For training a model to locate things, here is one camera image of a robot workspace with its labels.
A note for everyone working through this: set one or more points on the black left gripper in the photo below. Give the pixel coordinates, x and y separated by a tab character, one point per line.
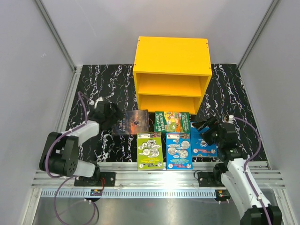
117	116

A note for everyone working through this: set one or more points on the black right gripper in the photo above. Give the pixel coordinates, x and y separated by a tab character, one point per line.
209	122

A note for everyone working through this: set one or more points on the dark Tale of Two Cities book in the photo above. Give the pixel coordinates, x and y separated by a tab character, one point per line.
132	123

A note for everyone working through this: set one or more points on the lime green 65-Storey Treehouse book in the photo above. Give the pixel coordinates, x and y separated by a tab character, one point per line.
149	151

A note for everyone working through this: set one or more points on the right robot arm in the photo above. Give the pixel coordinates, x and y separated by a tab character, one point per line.
233	172

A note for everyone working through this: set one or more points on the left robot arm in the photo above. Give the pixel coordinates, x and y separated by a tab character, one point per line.
60	153

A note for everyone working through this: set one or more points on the blue 130-Storey Treehouse book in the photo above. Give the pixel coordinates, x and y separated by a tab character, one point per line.
198	146

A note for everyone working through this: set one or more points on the green 104-Storey Treehouse book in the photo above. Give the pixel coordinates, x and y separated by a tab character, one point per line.
172	122

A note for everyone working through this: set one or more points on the yellow wooden shelf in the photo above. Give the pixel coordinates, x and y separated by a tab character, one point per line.
171	73

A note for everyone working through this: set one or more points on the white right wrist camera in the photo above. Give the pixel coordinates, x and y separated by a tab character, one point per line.
229	119

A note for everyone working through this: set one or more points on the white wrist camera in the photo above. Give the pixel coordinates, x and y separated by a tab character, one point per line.
94	102
229	119

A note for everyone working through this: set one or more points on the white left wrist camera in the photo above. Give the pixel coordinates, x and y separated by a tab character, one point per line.
94	102

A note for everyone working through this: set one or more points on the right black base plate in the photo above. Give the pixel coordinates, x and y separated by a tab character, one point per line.
208	180

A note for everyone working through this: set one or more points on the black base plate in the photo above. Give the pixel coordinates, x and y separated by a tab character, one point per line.
106	178
208	180

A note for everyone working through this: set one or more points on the aluminium front rail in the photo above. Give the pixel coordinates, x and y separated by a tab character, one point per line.
127	176

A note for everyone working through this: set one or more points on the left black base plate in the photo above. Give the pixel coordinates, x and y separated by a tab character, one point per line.
106	178

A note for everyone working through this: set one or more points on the perforated cable duct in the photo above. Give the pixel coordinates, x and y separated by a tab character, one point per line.
134	193

